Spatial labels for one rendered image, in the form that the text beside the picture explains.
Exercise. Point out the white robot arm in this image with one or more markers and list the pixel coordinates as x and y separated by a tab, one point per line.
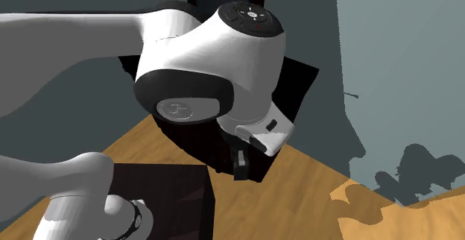
203	54

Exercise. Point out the dark robot stand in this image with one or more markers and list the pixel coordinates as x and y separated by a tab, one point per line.
174	195

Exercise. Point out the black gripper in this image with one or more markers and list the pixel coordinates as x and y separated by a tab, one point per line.
241	161

